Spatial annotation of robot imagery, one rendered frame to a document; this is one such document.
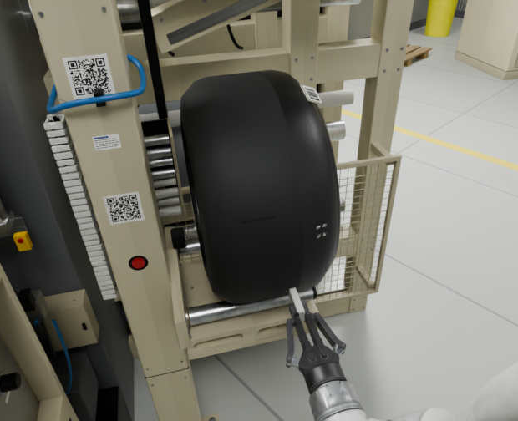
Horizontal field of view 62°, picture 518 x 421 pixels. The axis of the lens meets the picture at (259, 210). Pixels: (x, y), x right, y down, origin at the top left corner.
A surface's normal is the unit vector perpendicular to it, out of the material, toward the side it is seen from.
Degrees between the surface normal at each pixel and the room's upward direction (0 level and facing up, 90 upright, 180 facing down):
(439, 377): 0
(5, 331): 90
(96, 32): 90
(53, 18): 90
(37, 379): 90
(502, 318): 0
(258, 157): 47
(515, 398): 81
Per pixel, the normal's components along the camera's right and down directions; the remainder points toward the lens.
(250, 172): 0.17, -0.07
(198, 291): -0.04, -0.82
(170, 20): 0.24, 0.54
